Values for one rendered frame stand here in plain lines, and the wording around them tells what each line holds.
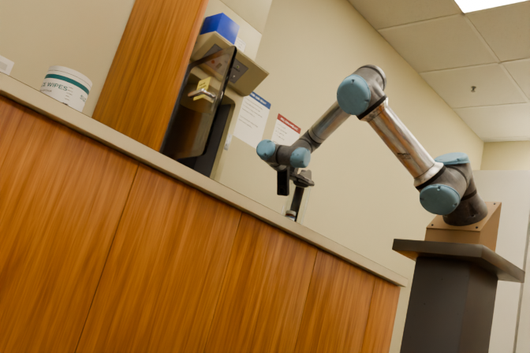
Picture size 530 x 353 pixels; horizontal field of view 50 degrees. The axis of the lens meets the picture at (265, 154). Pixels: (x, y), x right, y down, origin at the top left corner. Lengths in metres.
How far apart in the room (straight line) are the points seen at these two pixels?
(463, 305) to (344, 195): 1.84
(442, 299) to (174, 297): 0.84
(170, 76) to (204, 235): 0.59
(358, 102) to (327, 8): 1.88
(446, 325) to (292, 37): 1.95
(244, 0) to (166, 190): 1.01
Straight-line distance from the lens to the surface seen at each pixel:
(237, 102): 2.35
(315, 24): 3.53
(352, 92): 1.82
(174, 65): 2.09
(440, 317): 1.96
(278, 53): 3.23
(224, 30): 2.20
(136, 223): 1.71
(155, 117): 2.02
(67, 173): 1.59
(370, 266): 2.57
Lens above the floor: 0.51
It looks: 17 degrees up
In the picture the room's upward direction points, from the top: 15 degrees clockwise
